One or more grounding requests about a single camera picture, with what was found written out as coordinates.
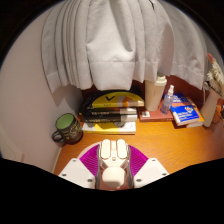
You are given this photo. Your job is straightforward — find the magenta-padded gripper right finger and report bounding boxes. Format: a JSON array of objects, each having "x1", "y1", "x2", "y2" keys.
[{"x1": 128, "y1": 143, "x2": 170, "y2": 189}]

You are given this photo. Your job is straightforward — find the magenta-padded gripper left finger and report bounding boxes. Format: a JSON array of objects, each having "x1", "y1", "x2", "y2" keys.
[{"x1": 58, "y1": 141, "x2": 101, "y2": 190}]

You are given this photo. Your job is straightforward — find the white computer mouse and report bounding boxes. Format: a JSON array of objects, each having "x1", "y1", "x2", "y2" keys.
[{"x1": 98, "y1": 138, "x2": 131, "y2": 191}]

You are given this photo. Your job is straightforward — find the dark green mug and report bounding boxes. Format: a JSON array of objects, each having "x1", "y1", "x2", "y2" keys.
[{"x1": 51, "y1": 112, "x2": 84, "y2": 146}]

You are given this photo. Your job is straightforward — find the white and yellow book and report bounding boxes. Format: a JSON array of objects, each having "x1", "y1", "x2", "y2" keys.
[{"x1": 81, "y1": 120, "x2": 137, "y2": 135}]

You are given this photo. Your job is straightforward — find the red-brown book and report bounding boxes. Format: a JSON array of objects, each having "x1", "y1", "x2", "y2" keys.
[{"x1": 137, "y1": 99, "x2": 174, "y2": 123}]

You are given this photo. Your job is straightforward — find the blue book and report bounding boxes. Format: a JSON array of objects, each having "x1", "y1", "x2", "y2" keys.
[{"x1": 169, "y1": 93, "x2": 202, "y2": 127}]

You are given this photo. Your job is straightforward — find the clear spray bottle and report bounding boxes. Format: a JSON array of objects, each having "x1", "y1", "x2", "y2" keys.
[{"x1": 160, "y1": 84, "x2": 175, "y2": 116}]

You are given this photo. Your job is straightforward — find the yellow orange book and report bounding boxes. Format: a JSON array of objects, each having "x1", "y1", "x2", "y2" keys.
[{"x1": 184, "y1": 96, "x2": 205, "y2": 129}]

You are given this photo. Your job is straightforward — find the white tumbler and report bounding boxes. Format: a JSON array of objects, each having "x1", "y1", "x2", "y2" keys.
[{"x1": 144, "y1": 73, "x2": 168, "y2": 112}]

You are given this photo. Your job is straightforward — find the white curtain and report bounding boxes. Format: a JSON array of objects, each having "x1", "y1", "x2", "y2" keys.
[{"x1": 40, "y1": 0, "x2": 206, "y2": 94}]

